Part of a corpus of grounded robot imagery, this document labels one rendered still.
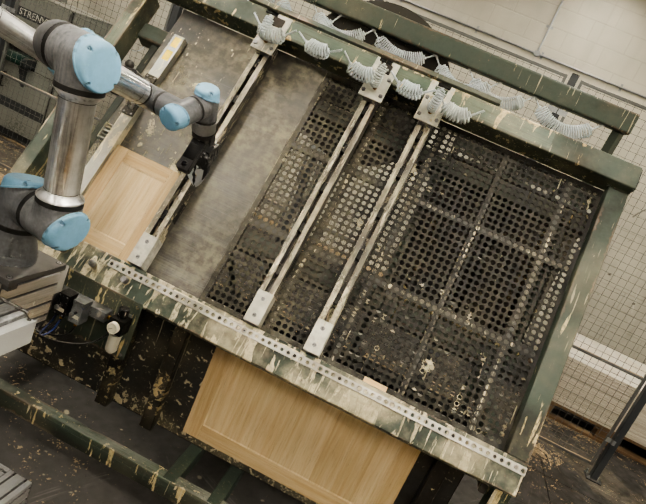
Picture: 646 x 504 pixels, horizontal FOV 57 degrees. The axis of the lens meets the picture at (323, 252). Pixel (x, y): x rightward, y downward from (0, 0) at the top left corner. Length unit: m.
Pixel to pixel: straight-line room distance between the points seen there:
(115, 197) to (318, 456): 1.30
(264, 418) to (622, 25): 5.75
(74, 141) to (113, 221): 0.94
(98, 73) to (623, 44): 6.20
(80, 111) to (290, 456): 1.62
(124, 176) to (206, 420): 1.05
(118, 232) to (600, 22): 5.74
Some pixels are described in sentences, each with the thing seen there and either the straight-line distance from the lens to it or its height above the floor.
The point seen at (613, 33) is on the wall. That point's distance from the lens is 7.15.
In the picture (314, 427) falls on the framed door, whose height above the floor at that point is 0.55.
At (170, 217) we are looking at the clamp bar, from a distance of 2.33.
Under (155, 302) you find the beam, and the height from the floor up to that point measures 0.83.
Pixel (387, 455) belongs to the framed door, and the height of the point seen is 0.59.
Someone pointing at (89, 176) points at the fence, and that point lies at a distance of 2.53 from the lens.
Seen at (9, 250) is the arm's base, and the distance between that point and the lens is 1.76.
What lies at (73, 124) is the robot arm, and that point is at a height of 1.47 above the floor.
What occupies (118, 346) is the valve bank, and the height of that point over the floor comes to 0.61.
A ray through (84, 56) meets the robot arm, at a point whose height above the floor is 1.63.
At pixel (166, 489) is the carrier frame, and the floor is 0.14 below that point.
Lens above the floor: 1.79
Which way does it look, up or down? 15 degrees down
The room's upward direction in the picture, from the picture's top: 24 degrees clockwise
